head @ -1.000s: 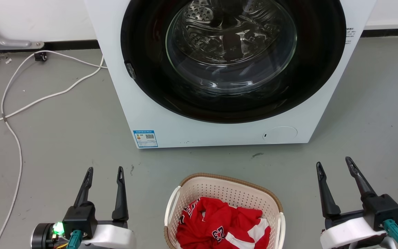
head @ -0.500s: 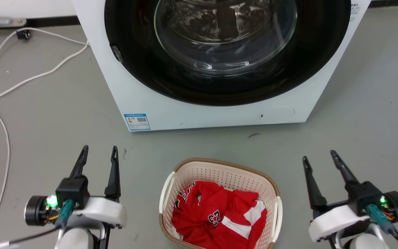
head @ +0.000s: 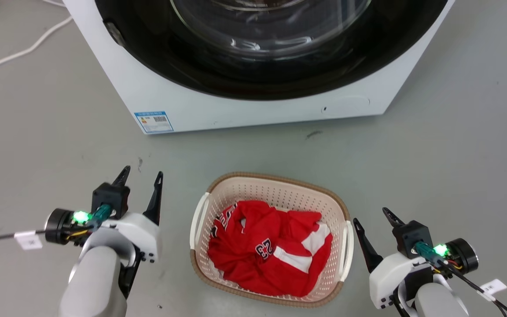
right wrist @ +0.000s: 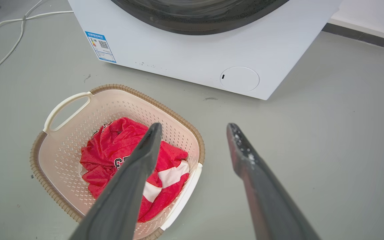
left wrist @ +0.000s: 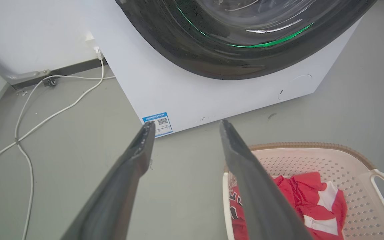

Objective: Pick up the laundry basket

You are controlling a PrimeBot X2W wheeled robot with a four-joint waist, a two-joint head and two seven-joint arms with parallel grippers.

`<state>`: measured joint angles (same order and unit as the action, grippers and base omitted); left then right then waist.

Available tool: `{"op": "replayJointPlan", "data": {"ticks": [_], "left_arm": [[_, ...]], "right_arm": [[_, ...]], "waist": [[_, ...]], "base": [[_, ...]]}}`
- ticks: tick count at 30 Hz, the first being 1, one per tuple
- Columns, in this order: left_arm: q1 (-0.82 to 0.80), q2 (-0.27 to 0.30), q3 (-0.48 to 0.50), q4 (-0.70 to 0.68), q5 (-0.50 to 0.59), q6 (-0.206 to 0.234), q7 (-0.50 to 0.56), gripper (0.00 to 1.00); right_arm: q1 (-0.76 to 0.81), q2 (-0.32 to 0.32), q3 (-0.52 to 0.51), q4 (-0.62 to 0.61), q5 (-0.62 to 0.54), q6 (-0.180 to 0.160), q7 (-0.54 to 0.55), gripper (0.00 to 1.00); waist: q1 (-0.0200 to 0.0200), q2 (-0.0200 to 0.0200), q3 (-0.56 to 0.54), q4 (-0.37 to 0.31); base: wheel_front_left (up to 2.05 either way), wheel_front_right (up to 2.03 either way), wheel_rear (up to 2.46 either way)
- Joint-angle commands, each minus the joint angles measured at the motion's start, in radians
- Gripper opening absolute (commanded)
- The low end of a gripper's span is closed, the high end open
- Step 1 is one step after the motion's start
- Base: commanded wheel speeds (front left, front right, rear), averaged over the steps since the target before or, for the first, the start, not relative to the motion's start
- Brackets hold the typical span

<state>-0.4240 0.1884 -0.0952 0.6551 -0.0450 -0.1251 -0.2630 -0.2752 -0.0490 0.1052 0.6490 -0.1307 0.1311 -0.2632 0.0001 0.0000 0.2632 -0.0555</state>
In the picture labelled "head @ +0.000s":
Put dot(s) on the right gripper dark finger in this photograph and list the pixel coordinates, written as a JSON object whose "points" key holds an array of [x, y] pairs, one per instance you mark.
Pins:
{"points": [[392, 216], [368, 251]]}

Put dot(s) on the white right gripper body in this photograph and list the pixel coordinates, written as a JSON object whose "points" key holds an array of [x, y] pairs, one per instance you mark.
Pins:
{"points": [[387, 277]]}

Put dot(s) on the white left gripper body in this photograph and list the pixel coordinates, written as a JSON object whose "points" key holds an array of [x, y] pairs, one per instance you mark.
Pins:
{"points": [[141, 233]]}

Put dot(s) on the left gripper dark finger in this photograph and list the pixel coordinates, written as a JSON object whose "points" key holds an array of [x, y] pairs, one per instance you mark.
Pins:
{"points": [[155, 204], [123, 176]]}

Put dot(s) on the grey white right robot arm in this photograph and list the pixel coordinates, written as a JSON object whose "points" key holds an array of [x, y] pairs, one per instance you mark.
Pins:
{"points": [[438, 301]]}

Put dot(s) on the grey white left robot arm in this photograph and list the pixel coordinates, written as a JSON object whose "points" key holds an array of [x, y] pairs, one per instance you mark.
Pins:
{"points": [[97, 277]]}

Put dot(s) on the beige perforated laundry basket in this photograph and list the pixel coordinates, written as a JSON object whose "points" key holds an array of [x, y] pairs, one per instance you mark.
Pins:
{"points": [[275, 189]]}

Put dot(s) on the blue white energy label sticker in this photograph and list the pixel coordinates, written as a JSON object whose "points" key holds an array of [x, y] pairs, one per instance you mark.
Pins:
{"points": [[154, 122]]}

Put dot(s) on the red white basketball jersey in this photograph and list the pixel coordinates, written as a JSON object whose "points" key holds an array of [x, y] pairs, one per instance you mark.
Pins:
{"points": [[266, 251]]}

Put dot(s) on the white washing machine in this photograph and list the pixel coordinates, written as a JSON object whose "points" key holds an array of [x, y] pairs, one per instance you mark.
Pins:
{"points": [[253, 108]]}

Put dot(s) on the black round glass door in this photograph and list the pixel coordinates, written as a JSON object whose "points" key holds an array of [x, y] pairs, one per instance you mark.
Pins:
{"points": [[218, 75]]}

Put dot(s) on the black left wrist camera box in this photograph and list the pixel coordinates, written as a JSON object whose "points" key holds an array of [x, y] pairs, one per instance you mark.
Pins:
{"points": [[110, 196]]}

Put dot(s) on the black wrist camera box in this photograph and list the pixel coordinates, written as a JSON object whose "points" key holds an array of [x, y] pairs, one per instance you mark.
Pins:
{"points": [[110, 196], [412, 237]]}

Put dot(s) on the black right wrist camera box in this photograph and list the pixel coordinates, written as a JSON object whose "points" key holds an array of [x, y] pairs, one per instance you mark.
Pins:
{"points": [[412, 237]]}

